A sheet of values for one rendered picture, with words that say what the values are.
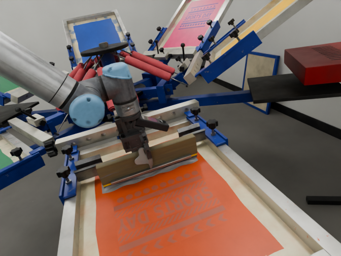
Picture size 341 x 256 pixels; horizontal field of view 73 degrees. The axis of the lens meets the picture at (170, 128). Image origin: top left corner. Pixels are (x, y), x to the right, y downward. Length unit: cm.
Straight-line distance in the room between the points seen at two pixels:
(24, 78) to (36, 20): 444
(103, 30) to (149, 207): 223
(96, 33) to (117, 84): 204
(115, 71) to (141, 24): 436
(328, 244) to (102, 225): 56
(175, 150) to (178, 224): 27
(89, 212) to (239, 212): 45
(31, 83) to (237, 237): 57
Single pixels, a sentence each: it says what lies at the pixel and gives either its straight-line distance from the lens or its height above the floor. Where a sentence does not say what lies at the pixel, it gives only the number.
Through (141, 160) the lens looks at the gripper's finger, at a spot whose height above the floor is 104.
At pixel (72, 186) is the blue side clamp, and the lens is 87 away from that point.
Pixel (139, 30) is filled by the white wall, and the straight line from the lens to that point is 500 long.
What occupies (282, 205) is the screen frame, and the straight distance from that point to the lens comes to 67.
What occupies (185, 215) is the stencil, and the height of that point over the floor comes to 95.
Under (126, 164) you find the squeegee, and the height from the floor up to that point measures 103.
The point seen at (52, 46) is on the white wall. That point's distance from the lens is 497.
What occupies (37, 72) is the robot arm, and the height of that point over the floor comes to 140.
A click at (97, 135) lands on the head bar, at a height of 102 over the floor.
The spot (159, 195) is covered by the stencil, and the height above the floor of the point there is 95.
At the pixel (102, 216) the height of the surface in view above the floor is 95.
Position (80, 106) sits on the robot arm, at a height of 132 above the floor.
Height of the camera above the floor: 147
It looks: 27 degrees down
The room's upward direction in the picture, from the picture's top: 11 degrees counter-clockwise
